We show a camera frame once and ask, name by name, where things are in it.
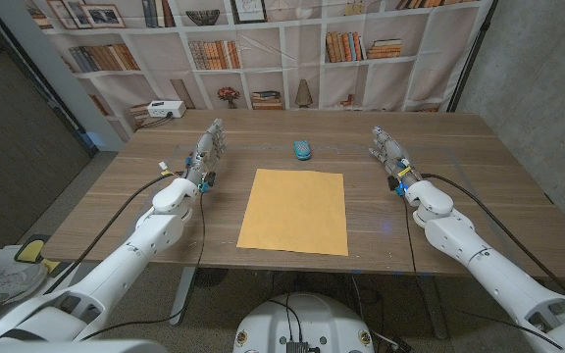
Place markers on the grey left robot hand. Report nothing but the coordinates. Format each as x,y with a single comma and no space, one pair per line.
204,157

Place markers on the grey sneaker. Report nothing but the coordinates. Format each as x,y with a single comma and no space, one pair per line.
8,289

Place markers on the black backdrop stand pole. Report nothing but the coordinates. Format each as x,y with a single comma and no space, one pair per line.
473,54

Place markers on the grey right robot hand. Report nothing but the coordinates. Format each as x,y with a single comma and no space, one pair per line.
393,157

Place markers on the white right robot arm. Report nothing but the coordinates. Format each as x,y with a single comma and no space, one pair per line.
498,274

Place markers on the white power strip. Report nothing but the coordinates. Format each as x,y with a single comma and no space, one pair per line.
166,109

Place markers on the grey metal table leg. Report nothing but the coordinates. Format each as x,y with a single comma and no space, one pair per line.
183,296
433,306

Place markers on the yellow-brown paper sheet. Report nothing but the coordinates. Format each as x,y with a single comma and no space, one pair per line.
294,213

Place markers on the small blue toy item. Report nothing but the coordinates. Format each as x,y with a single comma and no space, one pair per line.
302,149

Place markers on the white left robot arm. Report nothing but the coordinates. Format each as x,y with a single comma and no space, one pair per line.
116,267

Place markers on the printed bookshelf backdrop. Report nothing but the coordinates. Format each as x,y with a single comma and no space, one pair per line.
272,54

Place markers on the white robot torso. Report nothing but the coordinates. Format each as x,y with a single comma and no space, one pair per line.
304,318

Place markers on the yellow black padded object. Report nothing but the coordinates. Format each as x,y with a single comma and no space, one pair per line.
31,251

